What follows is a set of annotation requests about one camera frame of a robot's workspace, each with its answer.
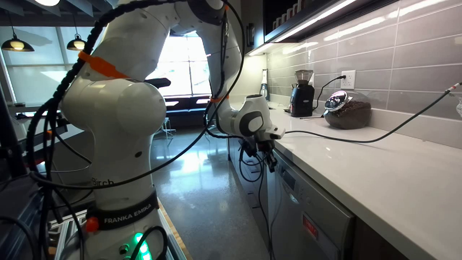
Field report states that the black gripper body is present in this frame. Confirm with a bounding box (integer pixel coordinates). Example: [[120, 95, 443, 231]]
[[251, 136, 274, 156]]

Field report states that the stainless steel dishwasher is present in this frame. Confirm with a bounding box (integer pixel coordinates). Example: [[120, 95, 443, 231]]
[[269, 146, 357, 260]]

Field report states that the red dishwasher sticker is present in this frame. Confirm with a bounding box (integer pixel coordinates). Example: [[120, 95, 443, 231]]
[[302, 214, 322, 243]]

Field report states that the black coffee grinder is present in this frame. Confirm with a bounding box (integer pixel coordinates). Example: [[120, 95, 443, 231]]
[[289, 68, 316, 119]]

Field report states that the dark background bench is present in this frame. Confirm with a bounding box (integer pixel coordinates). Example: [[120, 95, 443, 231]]
[[165, 95, 214, 130]]

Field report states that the dark round pot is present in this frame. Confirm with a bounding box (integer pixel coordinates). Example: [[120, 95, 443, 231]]
[[322, 93, 373, 130]]

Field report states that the wooden robot table edge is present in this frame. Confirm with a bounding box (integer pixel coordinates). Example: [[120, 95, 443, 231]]
[[156, 199, 194, 260]]

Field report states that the black horizontal bar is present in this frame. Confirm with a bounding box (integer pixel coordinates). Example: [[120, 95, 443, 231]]
[[143, 77, 173, 90]]

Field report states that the dark wood sink cabinet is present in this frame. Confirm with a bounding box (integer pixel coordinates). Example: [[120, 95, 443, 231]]
[[348, 215, 410, 260]]

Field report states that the red round knob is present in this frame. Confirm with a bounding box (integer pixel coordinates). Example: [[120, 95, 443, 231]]
[[85, 215, 101, 234]]

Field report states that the black pendant lamp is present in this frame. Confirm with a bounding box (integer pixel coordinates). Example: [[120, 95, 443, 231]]
[[65, 32, 90, 52], [0, 26, 36, 54]]

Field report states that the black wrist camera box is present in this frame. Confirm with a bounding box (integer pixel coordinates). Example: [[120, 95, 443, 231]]
[[240, 139, 257, 160]]

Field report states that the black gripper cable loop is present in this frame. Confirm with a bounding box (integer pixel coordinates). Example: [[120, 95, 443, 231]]
[[237, 147, 267, 185]]

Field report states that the narrow orange arm strap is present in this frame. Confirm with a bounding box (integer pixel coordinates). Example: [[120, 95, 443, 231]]
[[209, 93, 231, 106]]

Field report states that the black grinder power cord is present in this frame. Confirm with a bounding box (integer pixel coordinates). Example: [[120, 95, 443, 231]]
[[313, 74, 347, 111]]

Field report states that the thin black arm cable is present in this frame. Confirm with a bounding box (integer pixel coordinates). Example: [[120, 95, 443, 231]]
[[28, 0, 248, 191]]

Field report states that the white double wall outlet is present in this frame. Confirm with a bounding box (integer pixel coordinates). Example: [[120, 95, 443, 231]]
[[339, 69, 357, 91]]

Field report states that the dark upper wall cabinet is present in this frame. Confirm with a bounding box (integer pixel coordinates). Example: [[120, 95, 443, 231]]
[[241, 0, 449, 56]]

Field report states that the wide orange arm strap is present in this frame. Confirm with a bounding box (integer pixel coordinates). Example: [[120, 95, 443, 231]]
[[77, 49, 129, 81]]

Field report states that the black corrugated cable conduit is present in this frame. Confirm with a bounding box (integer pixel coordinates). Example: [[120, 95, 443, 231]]
[[23, 0, 160, 260]]

